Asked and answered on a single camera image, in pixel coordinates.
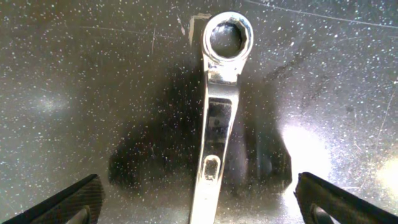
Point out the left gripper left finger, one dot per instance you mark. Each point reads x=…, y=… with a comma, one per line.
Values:
x=77, y=199

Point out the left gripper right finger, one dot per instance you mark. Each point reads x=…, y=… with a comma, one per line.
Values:
x=329, y=196

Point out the silver wrench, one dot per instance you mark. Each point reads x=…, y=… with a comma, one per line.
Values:
x=222, y=74

